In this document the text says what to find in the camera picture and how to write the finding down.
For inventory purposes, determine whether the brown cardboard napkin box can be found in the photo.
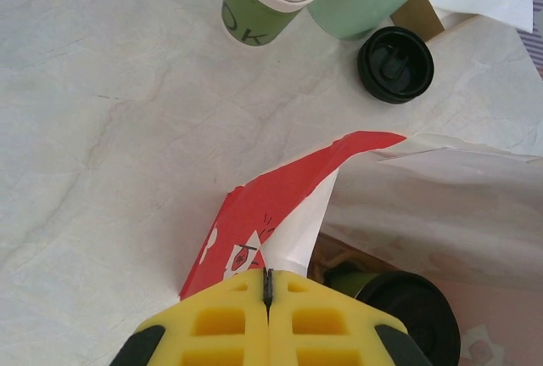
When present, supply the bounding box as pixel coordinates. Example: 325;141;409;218
389;0;484;44

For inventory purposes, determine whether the mint green straw holder cup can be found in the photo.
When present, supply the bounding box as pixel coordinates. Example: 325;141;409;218
305;0;457;42

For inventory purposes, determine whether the red white paper bag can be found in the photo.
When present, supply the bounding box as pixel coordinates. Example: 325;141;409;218
177;130;543;366

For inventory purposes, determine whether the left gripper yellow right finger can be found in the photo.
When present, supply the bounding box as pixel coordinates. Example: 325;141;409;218
269;269;430;366

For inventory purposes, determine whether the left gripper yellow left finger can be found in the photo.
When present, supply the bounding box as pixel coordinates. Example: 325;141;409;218
108;269;270;366

